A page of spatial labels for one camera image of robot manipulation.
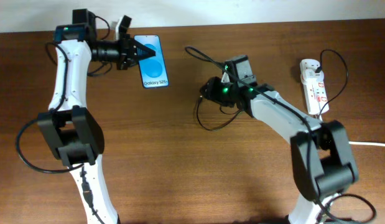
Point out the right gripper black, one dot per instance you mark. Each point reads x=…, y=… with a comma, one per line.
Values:
x=213, y=89

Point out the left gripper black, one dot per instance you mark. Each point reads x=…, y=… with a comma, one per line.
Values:
x=128, y=57

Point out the blue screen smartphone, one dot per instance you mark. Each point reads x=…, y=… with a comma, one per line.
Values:
x=153, y=71

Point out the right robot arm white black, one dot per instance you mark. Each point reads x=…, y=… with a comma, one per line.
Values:
x=322, y=160

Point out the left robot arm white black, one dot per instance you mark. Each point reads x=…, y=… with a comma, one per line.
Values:
x=70, y=130

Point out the white USB charger plug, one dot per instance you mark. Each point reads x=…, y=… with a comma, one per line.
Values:
x=310, y=76

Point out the white power strip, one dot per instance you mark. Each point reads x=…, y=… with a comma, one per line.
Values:
x=315, y=93

